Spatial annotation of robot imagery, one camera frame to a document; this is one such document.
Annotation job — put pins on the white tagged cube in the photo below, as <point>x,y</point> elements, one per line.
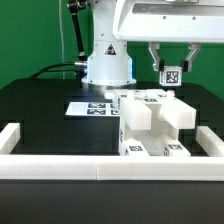
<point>170,76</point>

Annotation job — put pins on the white chair back frame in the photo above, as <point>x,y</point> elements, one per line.
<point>139,109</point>

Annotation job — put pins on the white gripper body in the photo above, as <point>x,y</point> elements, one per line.
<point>187,21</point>

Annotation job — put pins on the white U-shaped obstacle frame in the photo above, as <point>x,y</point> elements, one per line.
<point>61,167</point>

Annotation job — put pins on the white marker sheet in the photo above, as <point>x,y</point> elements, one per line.
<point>91,109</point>

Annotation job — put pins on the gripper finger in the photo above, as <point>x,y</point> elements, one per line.
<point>194,49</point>
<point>158,63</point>

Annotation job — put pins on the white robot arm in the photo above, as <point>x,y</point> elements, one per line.
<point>109,65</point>

